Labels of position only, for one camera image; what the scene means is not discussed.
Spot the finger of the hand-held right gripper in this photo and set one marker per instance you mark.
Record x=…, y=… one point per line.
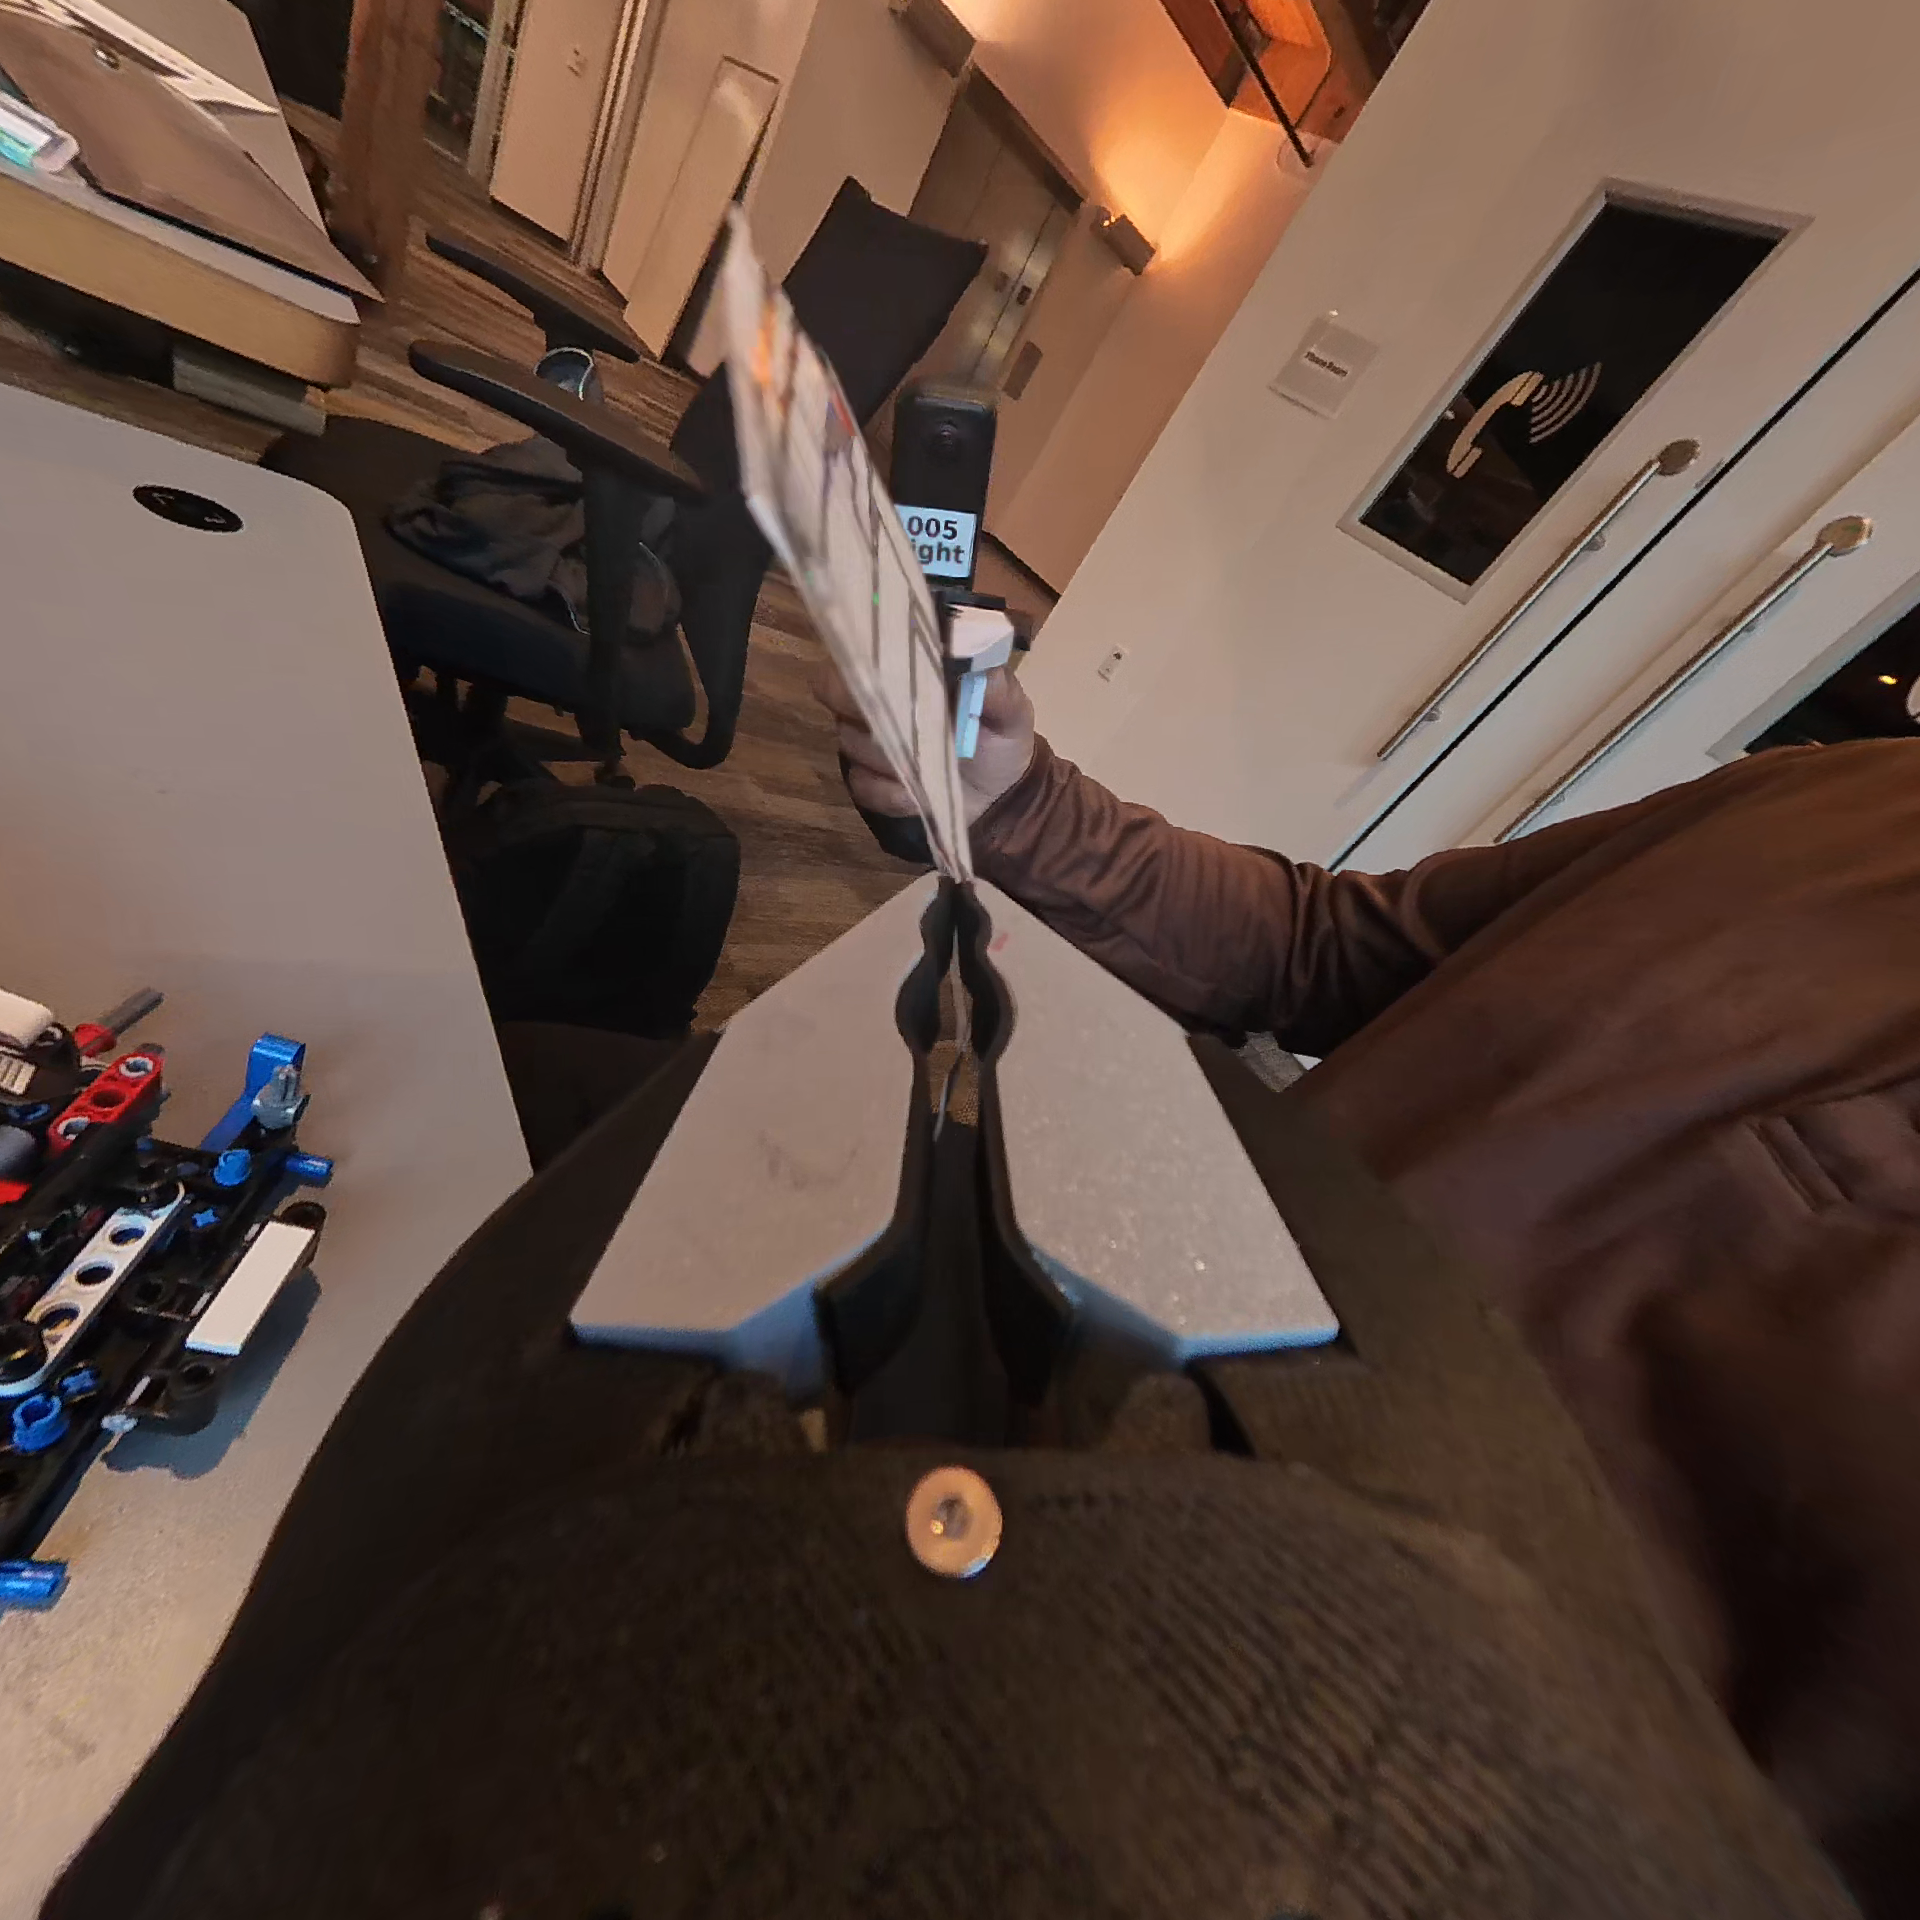
x=990, y=632

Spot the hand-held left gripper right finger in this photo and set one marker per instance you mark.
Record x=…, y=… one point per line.
x=1154, y=1186

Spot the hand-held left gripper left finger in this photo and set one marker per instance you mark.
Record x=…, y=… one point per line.
x=749, y=1186

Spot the holographic sticker sheet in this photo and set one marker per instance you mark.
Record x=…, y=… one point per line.
x=870, y=600

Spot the person's right forearm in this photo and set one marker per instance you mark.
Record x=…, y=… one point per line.
x=1199, y=916

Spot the black desk grommet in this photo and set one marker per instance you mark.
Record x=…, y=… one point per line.
x=188, y=506

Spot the person's right hand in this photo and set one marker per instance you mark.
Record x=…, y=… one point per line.
x=1007, y=749

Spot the black office chair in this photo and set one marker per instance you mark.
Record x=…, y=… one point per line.
x=887, y=287

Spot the black backpack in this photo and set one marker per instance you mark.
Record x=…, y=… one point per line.
x=597, y=899

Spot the white leaning panel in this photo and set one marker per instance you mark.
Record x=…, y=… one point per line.
x=705, y=210

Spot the dark jacket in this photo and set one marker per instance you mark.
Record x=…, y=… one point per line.
x=511, y=525

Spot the toy brick race car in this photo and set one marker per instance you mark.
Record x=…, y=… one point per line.
x=117, y=1246

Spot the teal packet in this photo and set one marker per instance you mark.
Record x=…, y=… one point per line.
x=31, y=134

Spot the small white wall sign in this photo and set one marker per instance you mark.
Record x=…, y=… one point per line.
x=1322, y=363

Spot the black phone wall sign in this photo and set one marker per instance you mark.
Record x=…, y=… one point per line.
x=1559, y=420

